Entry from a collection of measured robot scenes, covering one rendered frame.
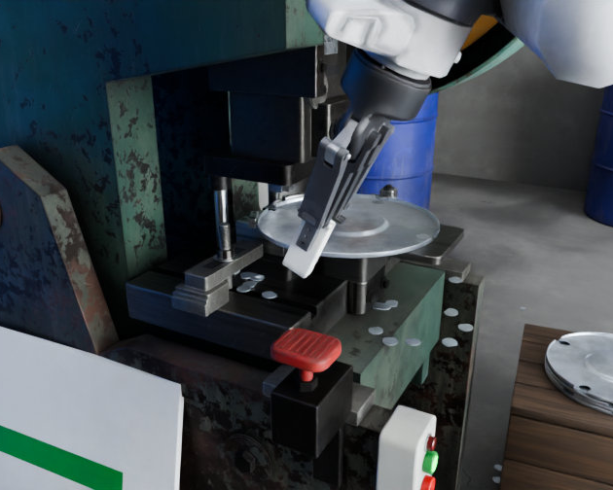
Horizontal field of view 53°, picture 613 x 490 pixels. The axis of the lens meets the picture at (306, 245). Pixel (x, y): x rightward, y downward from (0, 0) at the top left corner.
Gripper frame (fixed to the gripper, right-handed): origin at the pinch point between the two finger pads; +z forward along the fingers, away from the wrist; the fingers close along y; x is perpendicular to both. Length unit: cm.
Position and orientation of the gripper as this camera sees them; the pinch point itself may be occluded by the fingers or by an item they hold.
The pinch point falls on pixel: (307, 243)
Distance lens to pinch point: 63.0
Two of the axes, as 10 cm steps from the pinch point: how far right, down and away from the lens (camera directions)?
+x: -8.1, -5.4, 2.3
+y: 4.6, -3.4, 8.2
